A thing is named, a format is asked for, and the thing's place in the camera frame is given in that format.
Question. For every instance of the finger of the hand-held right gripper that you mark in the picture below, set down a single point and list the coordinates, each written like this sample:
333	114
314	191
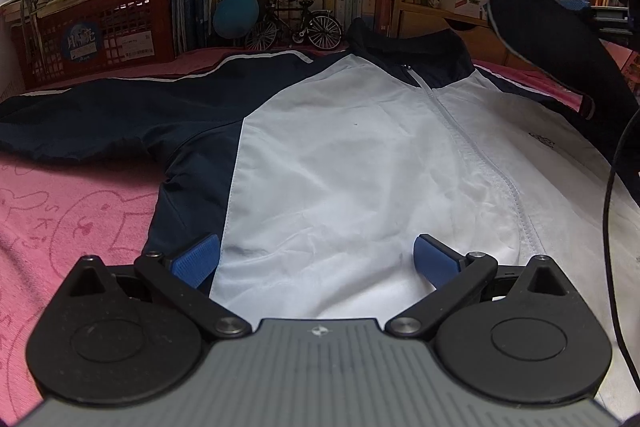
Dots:
575	3

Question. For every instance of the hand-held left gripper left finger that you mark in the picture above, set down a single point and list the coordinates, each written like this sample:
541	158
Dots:
197	257

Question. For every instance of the wooden desktop drawer organizer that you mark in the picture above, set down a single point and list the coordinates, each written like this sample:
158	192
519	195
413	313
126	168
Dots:
425	24

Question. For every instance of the red plastic crate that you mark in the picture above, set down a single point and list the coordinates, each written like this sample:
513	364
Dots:
115	32

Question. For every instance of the black miniature bicycle model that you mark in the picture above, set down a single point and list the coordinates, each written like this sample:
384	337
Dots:
320	29

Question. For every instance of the pink rabbit-print towel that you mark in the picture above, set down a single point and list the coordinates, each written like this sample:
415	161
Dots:
75	217

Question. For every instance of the blue plush ball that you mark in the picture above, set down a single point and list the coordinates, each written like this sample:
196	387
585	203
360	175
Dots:
236	14

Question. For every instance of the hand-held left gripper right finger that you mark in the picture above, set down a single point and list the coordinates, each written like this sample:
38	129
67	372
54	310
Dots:
435	257

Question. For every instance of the navy and white zip jacket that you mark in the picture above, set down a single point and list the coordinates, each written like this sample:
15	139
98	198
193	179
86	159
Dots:
350	147

